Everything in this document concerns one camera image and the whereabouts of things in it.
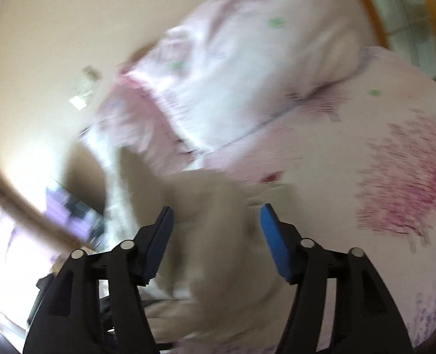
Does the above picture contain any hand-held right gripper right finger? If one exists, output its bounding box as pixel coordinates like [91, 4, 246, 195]
[260, 203, 414, 354]

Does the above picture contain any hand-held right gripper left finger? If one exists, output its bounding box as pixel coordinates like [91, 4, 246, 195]
[22, 206, 175, 354]

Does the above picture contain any beige puffer jacket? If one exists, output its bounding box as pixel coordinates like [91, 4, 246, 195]
[104, 147, 296, 343]

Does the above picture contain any pink floral pillow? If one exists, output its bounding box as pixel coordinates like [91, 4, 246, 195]
[89, 76, 191, 168]
[118, 0, 373, 155]

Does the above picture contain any pink floral bed sheet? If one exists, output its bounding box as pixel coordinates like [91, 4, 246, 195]
[199, 46, 436, 354]

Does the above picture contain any wooden headboard with glass panels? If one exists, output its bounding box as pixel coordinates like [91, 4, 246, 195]
[345, 0, 436, 93]

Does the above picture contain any window with wooden frame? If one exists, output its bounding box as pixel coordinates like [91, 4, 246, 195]
[0, 177, 104, 354]

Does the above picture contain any white wall fixture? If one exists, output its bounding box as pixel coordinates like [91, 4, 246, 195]
[68, 64, 102, 110]

